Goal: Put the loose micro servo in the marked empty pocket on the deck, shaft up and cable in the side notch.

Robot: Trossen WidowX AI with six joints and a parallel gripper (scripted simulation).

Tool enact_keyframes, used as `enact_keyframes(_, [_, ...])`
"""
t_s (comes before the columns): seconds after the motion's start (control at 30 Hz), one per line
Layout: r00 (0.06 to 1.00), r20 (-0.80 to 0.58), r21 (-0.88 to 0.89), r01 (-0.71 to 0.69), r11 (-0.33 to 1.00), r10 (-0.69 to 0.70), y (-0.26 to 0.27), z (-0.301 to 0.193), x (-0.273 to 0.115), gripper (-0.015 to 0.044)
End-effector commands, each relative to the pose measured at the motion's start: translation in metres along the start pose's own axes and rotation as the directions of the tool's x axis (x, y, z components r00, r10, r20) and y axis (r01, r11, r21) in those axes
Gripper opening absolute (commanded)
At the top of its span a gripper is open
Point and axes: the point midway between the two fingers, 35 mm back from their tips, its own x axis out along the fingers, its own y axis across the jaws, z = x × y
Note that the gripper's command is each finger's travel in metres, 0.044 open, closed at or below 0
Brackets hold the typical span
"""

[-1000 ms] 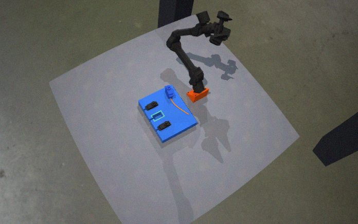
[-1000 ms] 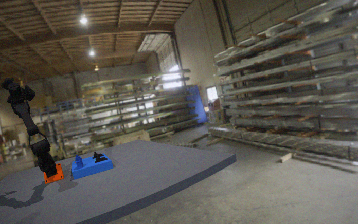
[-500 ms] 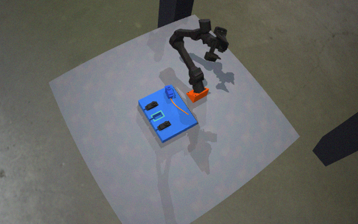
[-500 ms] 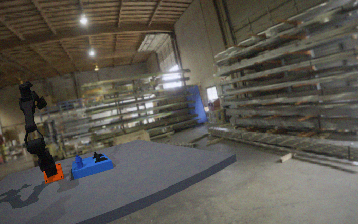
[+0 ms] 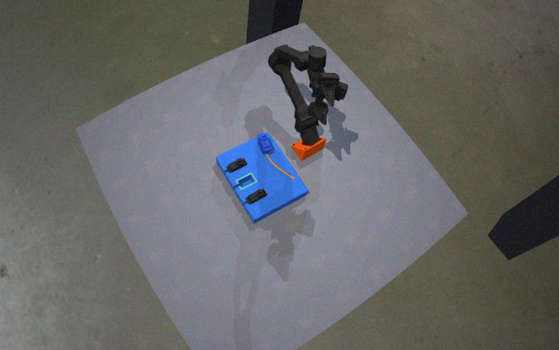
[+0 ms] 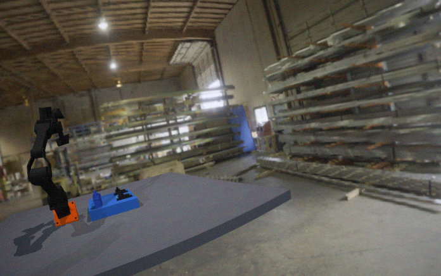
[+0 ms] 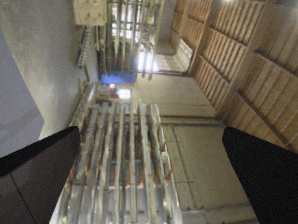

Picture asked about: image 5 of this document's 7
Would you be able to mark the blue flat deck plate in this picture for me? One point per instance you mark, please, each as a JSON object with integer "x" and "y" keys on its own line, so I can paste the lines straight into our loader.
{"x": 260, "y": 187}

